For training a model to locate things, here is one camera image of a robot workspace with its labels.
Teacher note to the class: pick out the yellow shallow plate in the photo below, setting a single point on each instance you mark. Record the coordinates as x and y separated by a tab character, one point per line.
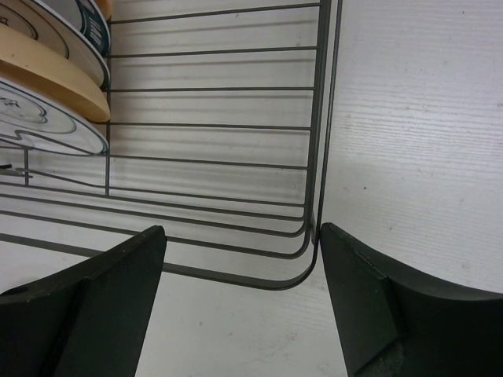
36	67

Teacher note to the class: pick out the grey wire dish rack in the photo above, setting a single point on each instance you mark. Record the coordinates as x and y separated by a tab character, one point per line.
219	133

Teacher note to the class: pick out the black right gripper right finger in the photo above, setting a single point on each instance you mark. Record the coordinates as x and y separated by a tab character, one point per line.
394	320

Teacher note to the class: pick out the white plate dark patterned rim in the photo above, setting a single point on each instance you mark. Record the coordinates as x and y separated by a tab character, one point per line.
76	30

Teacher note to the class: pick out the white plate green rim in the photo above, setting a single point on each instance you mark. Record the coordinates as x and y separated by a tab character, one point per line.
33	121

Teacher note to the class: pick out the yellow rear plate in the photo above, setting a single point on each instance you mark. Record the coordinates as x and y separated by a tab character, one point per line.
106	8

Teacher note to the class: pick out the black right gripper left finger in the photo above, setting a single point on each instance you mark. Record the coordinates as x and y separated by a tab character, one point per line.
87	320

